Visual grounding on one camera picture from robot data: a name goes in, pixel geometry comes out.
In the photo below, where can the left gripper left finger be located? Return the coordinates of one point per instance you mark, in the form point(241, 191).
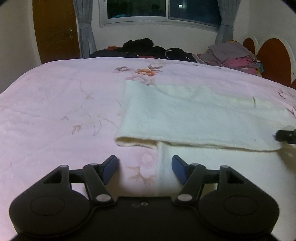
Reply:
point(56, 187)

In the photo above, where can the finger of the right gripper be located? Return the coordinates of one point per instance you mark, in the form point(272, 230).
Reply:
point(285, 136)

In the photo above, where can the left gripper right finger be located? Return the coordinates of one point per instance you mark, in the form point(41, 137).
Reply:
point(193, 178)

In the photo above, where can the white knit sweater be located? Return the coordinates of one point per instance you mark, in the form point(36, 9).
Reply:
point(203, 127)

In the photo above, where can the stack of folded clothes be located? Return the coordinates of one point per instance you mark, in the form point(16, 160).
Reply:
point(232, 55)

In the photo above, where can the pile of black clothes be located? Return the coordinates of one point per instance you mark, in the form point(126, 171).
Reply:
point(144, 48)

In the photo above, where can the red heart headboard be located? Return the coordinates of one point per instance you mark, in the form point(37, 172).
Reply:
point(276, 57)

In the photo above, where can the pink floral bedsheet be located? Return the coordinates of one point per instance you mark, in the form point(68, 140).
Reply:
point(67, 112)

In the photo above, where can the right grey curtain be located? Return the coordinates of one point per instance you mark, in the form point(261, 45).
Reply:
point(228, 10)

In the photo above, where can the grey curtain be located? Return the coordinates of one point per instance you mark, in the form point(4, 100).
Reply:
point(228, 10)
point(83, 11)

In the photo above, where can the brown wooden door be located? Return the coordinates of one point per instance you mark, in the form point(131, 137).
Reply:
point(55, 30)

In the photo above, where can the left grey curtain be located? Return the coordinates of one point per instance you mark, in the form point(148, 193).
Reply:
point(83, 11)

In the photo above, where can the window with white frame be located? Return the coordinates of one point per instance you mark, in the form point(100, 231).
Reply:
point(163, 12)

